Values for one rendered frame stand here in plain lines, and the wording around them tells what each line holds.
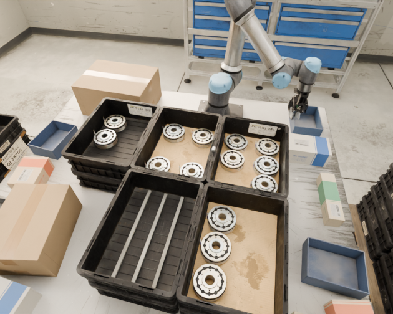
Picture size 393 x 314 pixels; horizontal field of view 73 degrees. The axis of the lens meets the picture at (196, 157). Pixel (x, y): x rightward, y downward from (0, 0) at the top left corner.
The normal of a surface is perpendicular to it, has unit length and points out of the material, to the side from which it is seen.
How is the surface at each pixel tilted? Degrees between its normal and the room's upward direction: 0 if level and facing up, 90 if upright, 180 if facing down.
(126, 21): 90
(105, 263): 0
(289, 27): 90
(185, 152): 0
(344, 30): 90
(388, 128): 0
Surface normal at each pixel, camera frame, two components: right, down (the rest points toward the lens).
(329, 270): 0.00, -0.66
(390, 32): -0.17, 0.74
